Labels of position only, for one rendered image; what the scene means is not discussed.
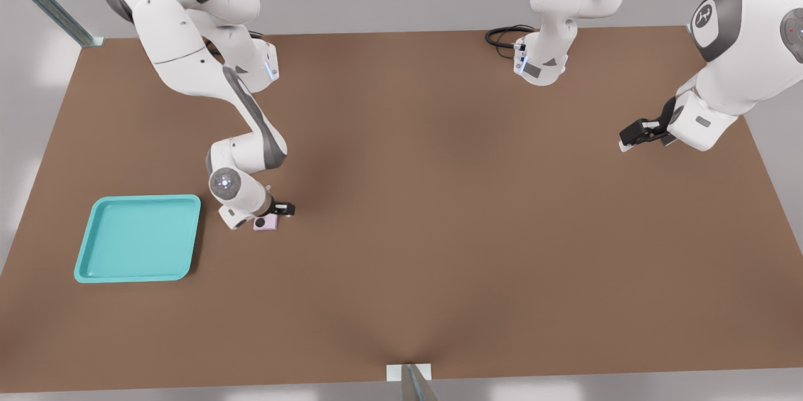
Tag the pale lilac phone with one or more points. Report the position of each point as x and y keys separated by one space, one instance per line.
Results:
x=267 y=223

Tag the pale blue-green tray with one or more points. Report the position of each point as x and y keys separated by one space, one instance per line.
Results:
x=138 y=238

